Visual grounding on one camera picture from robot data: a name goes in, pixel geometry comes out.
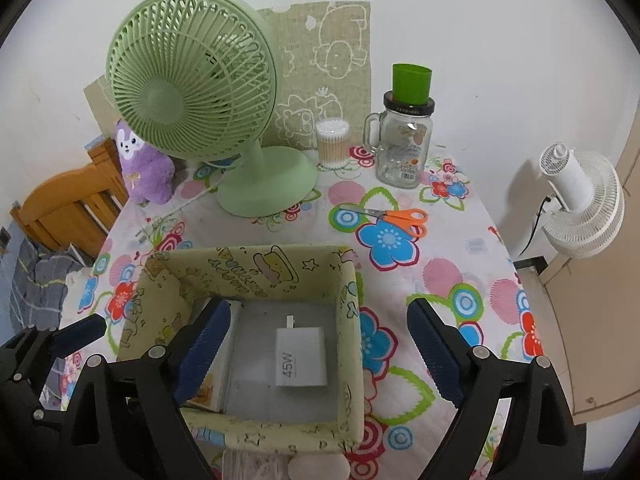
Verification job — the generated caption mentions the yellow printed fabric storage box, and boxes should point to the yellow printed fabric storage box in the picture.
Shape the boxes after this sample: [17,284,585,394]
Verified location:
[116,244,365,453]

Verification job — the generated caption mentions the purple plush toy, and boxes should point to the purple plush toy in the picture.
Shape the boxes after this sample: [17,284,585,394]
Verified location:
[114,119,176,206]

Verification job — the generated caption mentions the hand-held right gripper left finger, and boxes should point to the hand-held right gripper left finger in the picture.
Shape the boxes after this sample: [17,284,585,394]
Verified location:
[65,299,236,480]

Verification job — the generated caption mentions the white round puff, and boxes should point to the white round puff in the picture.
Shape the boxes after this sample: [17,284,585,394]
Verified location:
[287,452,351,480]

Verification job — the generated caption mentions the white fan cable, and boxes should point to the white fan cable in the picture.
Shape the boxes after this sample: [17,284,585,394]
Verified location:
[172,157,241,211]

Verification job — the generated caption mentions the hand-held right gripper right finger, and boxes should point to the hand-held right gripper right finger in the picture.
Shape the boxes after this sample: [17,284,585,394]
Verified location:
[406,298,587,480]

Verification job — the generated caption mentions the grey plaid blanket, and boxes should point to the grey plaid blanket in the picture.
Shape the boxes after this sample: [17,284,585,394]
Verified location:
[10,240,96,341]

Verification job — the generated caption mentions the clear cotton swab container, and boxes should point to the clear cotton swab container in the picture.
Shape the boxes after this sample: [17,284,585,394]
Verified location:
[315,119,351,168]

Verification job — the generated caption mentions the beige cartoon printed cloth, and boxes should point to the beige cartoon printed cloth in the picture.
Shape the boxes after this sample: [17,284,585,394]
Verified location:
[82,0,373,153]

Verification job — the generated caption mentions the clear plastic bag in box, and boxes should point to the clear plastic bag in box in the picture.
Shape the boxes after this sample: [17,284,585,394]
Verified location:
[222,451,291,480]

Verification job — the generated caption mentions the white clip fan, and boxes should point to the white clip fan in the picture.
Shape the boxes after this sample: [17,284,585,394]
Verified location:
[539,142,626,259]

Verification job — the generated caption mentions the black fan cable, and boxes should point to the black fan cable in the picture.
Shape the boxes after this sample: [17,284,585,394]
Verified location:
[519,195,551,256]

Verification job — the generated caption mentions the floral tablecloth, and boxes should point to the floral tablecloth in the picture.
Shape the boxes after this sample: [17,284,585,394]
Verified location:
[42,147,546,480]

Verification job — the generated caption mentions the orange handled scissors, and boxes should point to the orange handled scissors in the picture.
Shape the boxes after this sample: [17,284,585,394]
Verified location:
[339,203,430,238]

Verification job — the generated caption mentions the glass jar mug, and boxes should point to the glass jar mug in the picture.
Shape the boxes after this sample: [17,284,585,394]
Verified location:
[363,89,437,190]

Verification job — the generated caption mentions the white charger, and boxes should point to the white charger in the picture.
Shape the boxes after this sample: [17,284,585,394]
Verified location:
[274,315,328,388]

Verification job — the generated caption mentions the green plastic cup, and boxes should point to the green plastic cup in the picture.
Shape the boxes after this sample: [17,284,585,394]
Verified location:
[391,63,433,103]

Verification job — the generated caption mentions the small cartoon booklet pack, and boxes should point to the small cartoon booklet pack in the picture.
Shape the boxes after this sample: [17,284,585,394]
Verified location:
[187,300,246,413]

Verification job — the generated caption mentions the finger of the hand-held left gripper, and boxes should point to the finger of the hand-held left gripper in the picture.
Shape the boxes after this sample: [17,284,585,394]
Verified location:
[0,314,107,428]

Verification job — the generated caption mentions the green desk fan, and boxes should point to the green desk fan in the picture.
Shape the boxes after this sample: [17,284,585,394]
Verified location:
[106,0,321,219]

